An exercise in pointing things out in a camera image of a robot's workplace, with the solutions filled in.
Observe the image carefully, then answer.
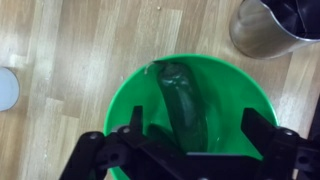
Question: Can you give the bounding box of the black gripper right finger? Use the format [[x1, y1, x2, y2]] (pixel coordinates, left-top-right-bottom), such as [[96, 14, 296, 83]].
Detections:
[[240, 107, 320, 180]]

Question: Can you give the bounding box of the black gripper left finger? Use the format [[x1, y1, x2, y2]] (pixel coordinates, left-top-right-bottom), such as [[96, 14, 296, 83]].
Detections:
[[59, 105, 186, 180]]

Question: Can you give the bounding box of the dark green zucchini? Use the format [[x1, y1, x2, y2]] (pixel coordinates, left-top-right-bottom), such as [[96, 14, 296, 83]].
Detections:
[[155, 61, 215, 155]]

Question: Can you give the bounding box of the green plastic bowl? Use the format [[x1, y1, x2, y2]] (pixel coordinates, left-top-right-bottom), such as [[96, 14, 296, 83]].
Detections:
[[103, 53, 280, 180]]

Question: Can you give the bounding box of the stainless steel pitcher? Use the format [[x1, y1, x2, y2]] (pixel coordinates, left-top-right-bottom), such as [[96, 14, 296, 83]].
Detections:
[[229, 0, 320, 60]]

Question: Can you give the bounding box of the white plastic cup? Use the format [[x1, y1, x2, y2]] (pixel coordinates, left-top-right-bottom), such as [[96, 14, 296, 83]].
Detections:
[[0, 66, 21, 113]]

